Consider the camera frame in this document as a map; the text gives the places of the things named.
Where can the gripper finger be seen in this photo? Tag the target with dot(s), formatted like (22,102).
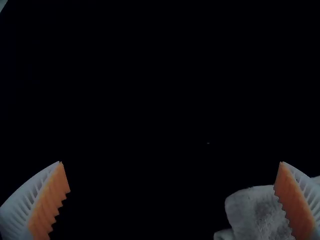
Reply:
(35,207)
(297,207)

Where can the pale towel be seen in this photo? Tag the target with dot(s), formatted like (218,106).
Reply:
(252,212)

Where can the black mat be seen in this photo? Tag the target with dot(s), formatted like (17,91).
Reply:
(160,87)

